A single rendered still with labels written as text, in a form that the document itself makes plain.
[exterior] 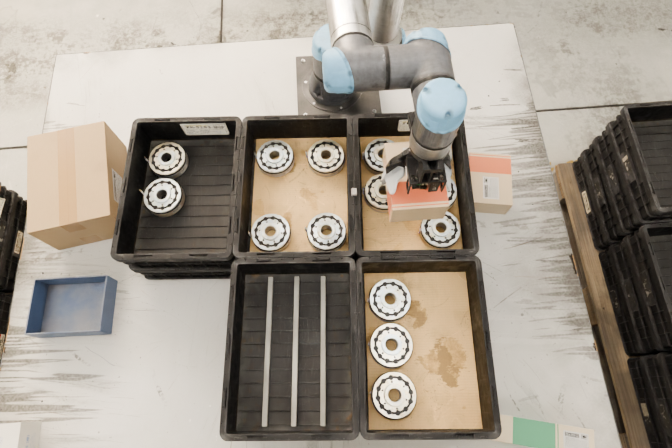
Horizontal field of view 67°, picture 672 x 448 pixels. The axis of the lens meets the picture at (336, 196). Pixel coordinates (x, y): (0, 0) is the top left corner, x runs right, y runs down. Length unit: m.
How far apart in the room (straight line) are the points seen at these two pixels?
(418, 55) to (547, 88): 1.91
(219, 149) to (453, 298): 0.76
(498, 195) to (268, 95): 0.80
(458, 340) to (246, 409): 0.53
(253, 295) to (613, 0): 2.54
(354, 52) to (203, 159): 0.75
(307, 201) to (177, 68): 0.73
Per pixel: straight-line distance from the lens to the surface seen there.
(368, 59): 0.85
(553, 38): 2.94
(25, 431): 1.56
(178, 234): 1.42
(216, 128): 1.45
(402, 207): 1.07
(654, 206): 1.90
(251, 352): 1.31
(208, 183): 1.46
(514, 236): 1.56
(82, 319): 1.60
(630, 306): 2.12
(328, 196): 1.39
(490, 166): 1.54
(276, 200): 1.40
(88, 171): 1.56
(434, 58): 0.87
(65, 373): 1.60
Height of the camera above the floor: 2.11
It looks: 67 degrees down
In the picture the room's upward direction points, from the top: 3 degrees counter-clockwise
